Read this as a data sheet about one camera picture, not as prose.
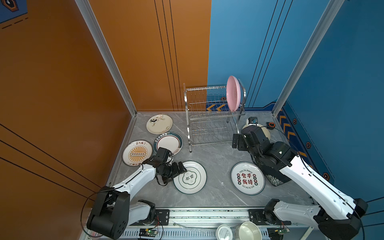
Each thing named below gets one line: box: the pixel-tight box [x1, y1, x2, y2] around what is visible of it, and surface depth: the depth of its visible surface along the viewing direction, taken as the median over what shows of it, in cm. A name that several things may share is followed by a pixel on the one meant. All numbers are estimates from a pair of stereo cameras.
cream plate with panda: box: [146, 114, 173, 135], surface depth 115 cm
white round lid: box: [216, 224, 233, 240], surface depth 65 cm
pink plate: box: [226, 75, 241, 113], surface depth 74 cm
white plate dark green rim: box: [153, 132, 184, 156], surface depth 105 cm
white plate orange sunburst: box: [121, 139, 153, 167], surface depth 99 cm
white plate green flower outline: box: [173, 160, 208, 195], surface depth 87 cm
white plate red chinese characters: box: [230, 161, 266, 196], surface depth 87 cm
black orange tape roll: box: [266, 122, 276, 130], surface depth 111 cm
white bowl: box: [234, 221, 263, 240], surface depth 70 cm
